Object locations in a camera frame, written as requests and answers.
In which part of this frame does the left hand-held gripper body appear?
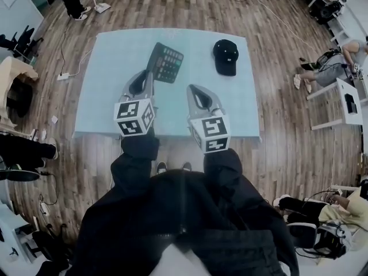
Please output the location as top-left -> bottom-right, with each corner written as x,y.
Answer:
113,96 -> 158,138

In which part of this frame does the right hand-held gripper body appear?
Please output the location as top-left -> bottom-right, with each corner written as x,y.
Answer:
187,113 -> 232,155

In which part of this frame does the black calculator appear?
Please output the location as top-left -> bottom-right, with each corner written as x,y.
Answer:
145,41 -> 185,85

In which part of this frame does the person's right forearm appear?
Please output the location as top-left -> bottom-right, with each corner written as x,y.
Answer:
203,148 -> 244,189

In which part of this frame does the person's left forearm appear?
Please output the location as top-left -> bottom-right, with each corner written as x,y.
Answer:
110,131 -> 160,189

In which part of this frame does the light blue tablecloth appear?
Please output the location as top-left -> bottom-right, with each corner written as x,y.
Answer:
73,27 -> 264,139

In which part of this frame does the black cap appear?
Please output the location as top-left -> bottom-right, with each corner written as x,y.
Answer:
212,39 -> 240,77

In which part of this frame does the person's black jacket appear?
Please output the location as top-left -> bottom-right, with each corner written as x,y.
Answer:
64,168 -> 300,276

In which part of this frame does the light wooden arched cabinet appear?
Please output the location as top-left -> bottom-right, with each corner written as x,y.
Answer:
0,56 -> 40,132

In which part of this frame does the black office chair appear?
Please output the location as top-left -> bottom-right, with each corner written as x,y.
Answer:
31,224 -> 72,270
0,25 -> 44,64

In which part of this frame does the grey shell chair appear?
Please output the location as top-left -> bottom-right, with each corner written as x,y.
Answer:
287,221 -> 353,260
0,165 -> 41,182

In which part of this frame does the white side table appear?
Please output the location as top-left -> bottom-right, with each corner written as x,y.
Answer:
306,78 -> 368,131

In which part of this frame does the black box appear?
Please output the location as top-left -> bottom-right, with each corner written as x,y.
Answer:
344,93 -> 359,114

